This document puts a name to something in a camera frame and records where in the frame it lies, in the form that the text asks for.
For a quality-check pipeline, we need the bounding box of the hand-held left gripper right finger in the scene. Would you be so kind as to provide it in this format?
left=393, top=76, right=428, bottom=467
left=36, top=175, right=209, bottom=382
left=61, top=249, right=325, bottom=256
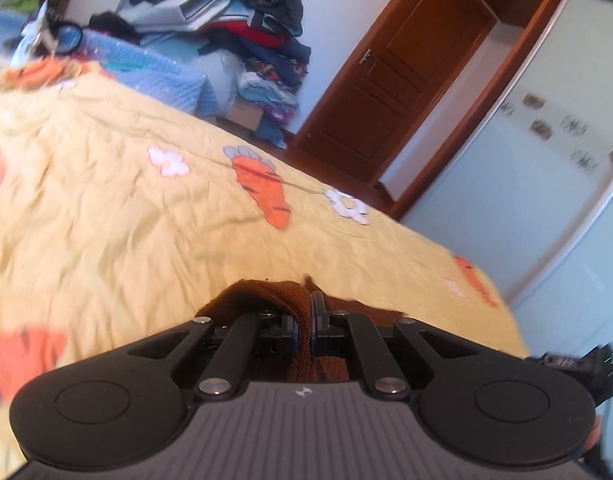
left=309, top=290, right=468, bottom=398

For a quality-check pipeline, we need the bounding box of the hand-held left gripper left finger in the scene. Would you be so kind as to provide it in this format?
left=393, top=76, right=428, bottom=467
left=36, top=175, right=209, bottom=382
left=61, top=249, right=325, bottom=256
left=129, top=309, right=302, bottom=401

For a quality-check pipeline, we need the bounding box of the brown cloth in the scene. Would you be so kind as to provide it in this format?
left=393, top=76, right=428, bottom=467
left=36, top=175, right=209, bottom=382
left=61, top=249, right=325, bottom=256
left=201, top=275, right=530, bottom=385

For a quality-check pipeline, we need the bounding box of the pile of clothes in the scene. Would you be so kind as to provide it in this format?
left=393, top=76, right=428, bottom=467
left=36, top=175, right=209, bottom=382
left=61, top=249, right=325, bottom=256
left=89, top=0, right=312, bottom=148

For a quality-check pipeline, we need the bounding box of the wardrobe with frosted doors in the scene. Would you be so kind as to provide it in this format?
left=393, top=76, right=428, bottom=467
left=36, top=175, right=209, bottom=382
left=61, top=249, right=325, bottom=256
left=381, top=0, right=613, bottom=466

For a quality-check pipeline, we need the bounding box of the yellow printed bedsheet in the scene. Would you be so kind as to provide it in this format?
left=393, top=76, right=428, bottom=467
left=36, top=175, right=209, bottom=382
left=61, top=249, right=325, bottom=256
left=0, top=57, right=530, bottom=461

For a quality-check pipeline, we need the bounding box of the cardboard box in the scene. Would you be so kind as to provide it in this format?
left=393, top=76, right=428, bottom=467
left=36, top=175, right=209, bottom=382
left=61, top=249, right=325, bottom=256
left=226, top=99, right=265, bottom=132

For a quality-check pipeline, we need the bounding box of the brown wooden door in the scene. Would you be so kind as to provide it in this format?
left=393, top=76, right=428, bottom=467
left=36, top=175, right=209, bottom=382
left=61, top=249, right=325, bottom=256
left=291, top=0, right=498, bottom=186

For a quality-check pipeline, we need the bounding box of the blue quilt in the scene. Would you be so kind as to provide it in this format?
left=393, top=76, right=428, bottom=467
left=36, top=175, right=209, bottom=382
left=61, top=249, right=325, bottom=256
left=0, top=7, right=218, bottom=123

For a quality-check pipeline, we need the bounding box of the white paper item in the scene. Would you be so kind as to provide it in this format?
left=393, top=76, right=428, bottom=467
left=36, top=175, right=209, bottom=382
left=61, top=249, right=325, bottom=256
left=10, top=2, right=56, bottom=68

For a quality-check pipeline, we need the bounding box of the black ring object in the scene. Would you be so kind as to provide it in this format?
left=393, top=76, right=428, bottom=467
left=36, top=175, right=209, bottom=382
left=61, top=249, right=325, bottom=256
left=51, top=22, right=86, bottom=57

